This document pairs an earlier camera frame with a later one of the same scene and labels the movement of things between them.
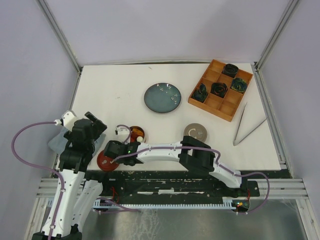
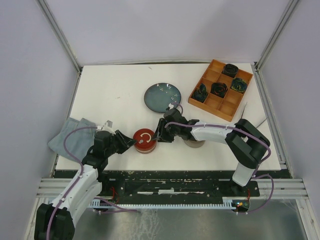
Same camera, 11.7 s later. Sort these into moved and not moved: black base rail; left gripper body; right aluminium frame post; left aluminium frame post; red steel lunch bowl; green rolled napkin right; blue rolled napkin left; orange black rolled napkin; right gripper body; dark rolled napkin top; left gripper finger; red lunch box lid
Moved: left gripper finger; red steel lunch bowl; right gripper body; left gripper body; red lunch box lid
Not moved: orange black rolled napkin; left aluminium frame post; dark rolled napkin top; right aluminium frame post; blue rolled napkin left; black base rail; green rolled napkin right
